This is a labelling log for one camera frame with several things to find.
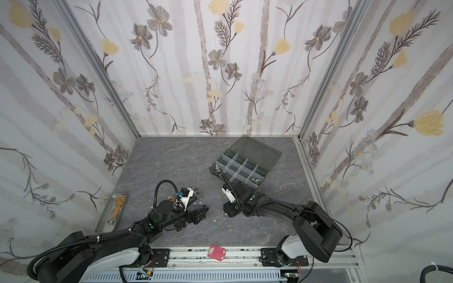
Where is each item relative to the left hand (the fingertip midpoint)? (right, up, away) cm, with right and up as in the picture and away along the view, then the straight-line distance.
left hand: (203, 203), depth 80 cm
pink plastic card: (+6, -20, -6) cm, 22 cm away
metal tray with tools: (-47, -8, +6) cm, 48 cm away
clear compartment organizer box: (+23, +19, +22) cm, 37 cm away
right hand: (+12, -2, +5) cm, 13 cm away
